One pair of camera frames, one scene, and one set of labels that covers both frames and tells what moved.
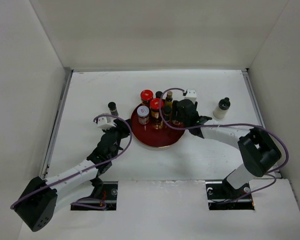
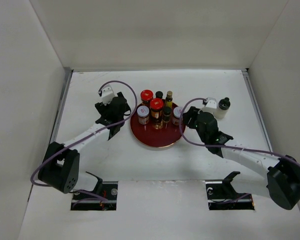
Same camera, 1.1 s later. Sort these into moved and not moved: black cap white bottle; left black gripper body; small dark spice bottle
Moved: left black gripper body
Not moved: small dark spice bottle; black cap white bottle
